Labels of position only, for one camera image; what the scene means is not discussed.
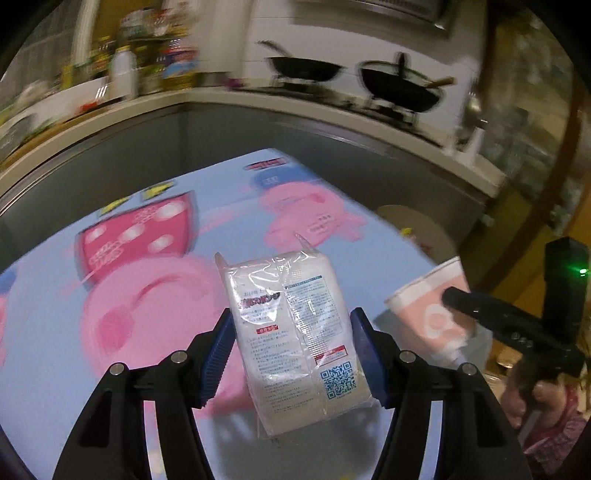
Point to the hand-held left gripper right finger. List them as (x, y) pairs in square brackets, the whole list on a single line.
[(367, 360)]

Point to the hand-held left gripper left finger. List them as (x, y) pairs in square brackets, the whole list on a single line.
[(214, 364)]

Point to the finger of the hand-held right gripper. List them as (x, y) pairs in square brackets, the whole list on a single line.
[(503, 323)]

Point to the pink paper cup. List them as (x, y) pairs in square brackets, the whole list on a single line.
[(415, 314)]

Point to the white tissue packet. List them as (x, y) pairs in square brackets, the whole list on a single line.
[(286, 332)]

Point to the person's right forearm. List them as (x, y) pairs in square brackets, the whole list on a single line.
[(561, 438)]

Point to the person's right hand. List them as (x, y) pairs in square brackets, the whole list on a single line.
[(547, 397)]

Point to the small white bottle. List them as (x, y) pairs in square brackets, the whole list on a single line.
[(475, 145)]

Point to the printed cartoon pig blanket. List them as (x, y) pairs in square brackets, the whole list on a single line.
[(46, 323)]

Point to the kitchen counter cabinet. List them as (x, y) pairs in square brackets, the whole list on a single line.
[(231, 124)]

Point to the black wok with wooden spatula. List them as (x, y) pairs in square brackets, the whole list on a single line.
[(401, 90)]

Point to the gas stove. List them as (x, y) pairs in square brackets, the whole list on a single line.
[(351, 99)]

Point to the blue food box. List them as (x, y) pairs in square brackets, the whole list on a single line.
[(180, 64)]

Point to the white plastic bottle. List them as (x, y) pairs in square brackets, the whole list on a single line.
[(123, 69)]

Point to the range hood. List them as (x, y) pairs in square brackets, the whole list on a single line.
[(392, 7)]

